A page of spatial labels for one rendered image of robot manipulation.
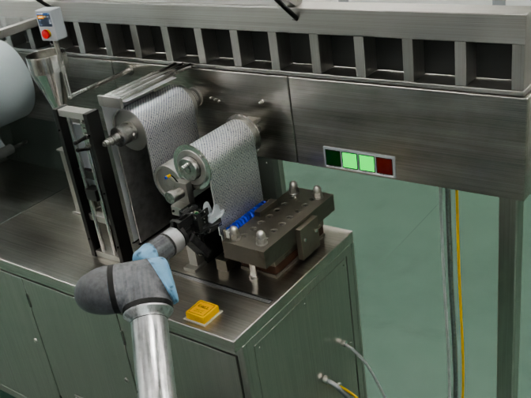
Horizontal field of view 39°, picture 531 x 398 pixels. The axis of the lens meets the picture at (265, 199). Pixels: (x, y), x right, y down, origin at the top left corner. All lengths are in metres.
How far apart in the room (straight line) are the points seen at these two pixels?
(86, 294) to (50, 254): 0.97
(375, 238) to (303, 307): 1.93
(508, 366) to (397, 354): 0.80
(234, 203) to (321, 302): 0.43
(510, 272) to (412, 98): 0.68
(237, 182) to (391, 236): 2.01
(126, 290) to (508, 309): 1.33
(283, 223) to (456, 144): 0.59
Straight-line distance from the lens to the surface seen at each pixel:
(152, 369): 1.67
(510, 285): 2.50
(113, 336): 2.55
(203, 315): 2.15
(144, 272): 1.73
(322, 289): 2.42
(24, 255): 2.77
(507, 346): 2.65
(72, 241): 2.78
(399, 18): 2.10
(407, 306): 3.67
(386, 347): 3.43
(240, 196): 2.38
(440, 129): 2.14
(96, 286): 1.75
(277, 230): 2.29
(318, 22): 2.23
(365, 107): 2.23
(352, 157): 2.31
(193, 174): 2.25
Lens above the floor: 2.14
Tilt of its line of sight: 27 degrees down
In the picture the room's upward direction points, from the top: 8 degrees counter-clockwise
